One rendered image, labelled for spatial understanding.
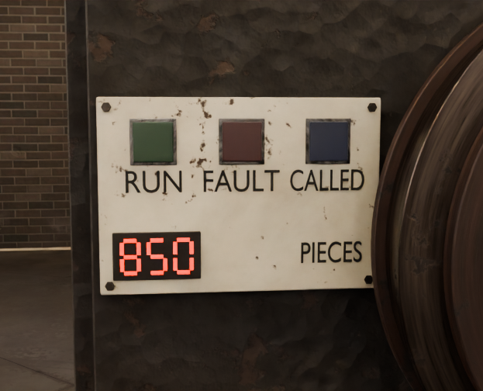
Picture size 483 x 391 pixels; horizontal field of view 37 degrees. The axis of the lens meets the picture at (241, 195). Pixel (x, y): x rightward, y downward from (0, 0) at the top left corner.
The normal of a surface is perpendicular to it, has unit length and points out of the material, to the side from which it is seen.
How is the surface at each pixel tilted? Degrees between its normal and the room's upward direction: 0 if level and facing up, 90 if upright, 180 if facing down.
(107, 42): 90
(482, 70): 90
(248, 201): 90
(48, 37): 90
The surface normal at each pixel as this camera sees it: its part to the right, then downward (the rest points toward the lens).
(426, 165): 0.11, 0.11
